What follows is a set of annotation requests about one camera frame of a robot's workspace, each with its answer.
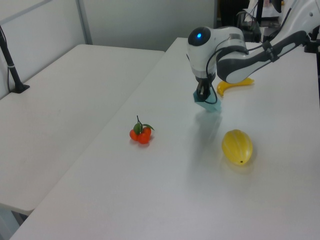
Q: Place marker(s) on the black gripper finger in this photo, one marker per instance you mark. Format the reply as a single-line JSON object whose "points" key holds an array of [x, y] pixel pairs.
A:
{"points": [[200, 91], [207, 91]]}

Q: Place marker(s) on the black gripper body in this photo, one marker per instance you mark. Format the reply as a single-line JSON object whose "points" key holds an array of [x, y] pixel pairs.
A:
{"points": [[205, 80]]}

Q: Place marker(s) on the light blue faceted mug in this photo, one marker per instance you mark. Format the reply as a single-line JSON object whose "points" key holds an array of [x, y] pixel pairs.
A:
{"points": [[212, 105]]}

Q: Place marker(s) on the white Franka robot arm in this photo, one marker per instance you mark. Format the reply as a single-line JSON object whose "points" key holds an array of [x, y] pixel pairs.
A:
{"points": [[240, 65]]}

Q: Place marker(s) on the yellow banana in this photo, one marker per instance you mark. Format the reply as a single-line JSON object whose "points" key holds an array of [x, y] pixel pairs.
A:
{"points": [[225, 87]]}

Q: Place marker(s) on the yellow striped melon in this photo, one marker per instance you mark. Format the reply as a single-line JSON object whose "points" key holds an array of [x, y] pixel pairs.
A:
{"points": [[237, 146]]}

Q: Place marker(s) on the orange tangerine cluster with leaves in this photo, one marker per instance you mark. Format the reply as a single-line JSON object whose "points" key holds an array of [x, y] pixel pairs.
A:
{"points": [[142, 136]]}

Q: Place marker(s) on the black background stand pole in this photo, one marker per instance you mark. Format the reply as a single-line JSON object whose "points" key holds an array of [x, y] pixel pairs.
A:
{"points": [[260, 11]]}

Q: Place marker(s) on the black clamp mount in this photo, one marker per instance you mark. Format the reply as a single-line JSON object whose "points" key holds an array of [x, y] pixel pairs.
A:
{"points": [[312, 43]]}

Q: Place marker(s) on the black camera pole with base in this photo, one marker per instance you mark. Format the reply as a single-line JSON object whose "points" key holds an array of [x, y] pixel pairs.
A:
{"points": [[12, 72]]}

